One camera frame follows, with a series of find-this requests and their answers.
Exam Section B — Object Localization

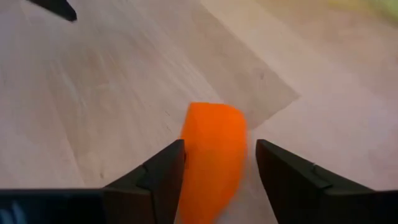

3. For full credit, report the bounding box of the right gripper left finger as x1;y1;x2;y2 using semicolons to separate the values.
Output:
102;138;187;224

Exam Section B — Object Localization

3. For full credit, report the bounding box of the yellow translucent plastic bin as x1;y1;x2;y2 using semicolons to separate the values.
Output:
326;0;398;24

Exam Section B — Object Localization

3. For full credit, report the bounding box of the orange angled-head spatula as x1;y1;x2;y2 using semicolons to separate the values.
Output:
178;101;249;224

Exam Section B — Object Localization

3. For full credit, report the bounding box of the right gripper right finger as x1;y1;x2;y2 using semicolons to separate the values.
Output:
255;138;374;224

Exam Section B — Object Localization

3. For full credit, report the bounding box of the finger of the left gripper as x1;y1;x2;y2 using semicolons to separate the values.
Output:
26;0;78;22

